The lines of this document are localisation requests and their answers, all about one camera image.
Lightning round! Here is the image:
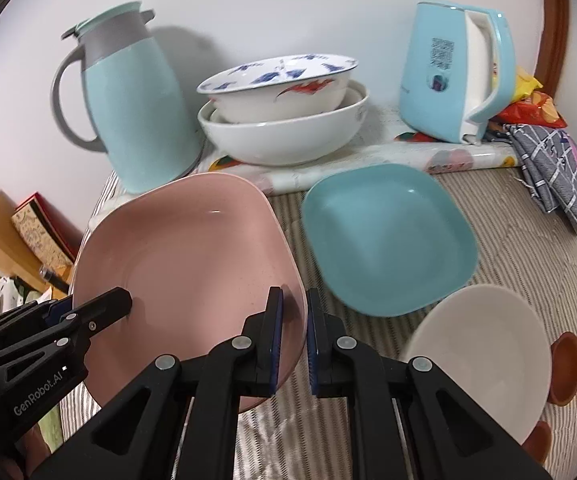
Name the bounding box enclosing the white round bowl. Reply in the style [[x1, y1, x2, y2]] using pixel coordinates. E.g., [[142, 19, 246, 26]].
[[400, 284, 552, 443]]

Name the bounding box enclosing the pink square plate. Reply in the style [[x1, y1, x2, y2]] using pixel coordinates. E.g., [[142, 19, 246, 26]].
[[72, 174, 307, 405]]

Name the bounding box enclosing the small brown bowl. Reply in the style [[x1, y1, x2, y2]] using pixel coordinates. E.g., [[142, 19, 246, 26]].
[[548, 332, 577, 406], [522, 420, 552, 465]]

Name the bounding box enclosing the teal square plate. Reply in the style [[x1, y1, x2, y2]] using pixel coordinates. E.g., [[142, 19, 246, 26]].
[[301, 164, 479, 318]]

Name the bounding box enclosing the left hand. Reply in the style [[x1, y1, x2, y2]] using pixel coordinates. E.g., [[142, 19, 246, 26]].
[[0, 424, 52, 480]]

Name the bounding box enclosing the patterned red box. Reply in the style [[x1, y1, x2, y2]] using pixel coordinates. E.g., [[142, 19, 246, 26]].
[[11, 193, 82, 278]]

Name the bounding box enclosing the teal thermos jug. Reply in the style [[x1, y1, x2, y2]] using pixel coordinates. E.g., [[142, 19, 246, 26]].
[[50, 1, 204, 194]]

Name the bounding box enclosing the large white bowl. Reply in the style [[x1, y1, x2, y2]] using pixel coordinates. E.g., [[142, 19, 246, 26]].
[[197, 80, 369, 167]]

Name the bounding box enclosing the rolled floral plastic tablecloth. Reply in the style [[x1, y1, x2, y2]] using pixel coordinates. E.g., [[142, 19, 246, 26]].
[[200, 136, 520, 195]]

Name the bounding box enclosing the grey checked folded cloth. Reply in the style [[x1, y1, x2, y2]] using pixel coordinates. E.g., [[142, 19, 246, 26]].
[[505, 124, 577, 233]]

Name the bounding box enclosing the white bowl with red pattern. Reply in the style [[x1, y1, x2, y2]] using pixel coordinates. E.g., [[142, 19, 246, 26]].
[[196, 53, 358, 124]]

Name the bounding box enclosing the red snack bag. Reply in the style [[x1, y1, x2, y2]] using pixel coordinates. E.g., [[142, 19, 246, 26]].
[[497, 90, 567, 129]]

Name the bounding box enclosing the yellow chips bag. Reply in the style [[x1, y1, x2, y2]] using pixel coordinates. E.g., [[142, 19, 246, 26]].
[[511, 66, 543, 103]]

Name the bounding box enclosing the light blue electric kettle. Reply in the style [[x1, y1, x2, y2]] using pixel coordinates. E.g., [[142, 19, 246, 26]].
[[399, 0, 517, 144]]

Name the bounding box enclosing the brown wooden door frame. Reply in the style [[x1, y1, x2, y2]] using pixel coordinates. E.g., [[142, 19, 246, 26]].
[[535, 0, 569, 96]]

